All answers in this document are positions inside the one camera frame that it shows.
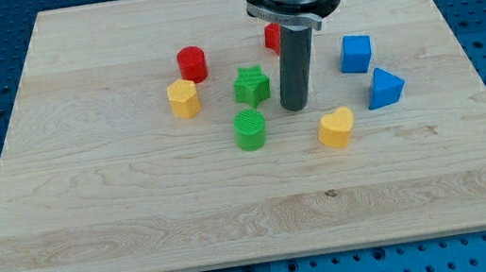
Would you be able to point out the black clamp flange mount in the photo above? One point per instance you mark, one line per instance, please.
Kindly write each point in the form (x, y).
(309, 15)

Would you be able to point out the red block behind rod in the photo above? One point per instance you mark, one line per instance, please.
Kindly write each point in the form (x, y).
(272, 37)

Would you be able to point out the red cylinder block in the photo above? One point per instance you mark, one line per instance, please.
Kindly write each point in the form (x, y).
(192, 64)

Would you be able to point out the yellow hexagon block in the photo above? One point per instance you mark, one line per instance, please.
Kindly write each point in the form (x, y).
(183, 96)

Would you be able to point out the green star block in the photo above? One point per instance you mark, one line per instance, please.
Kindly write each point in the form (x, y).
(251, 86)

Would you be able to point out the green cylinder block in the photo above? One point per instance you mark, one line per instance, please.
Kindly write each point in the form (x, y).
(249, 126)

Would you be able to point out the wooden board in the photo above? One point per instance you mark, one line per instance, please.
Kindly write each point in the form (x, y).
(98, 175)

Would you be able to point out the blue cube block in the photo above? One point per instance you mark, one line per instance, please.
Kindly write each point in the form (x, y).
(356, 54)

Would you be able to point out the blue triangle block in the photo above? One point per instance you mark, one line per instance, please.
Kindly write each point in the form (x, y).
(386, 89)

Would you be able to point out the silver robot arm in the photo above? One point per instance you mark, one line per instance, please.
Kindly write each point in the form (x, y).
(297, 19)

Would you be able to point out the yellow heart block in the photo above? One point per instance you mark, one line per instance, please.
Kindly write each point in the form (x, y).
(336, 127)

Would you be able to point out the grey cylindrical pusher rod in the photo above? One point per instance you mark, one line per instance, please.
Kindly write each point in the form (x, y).
(294, 62)

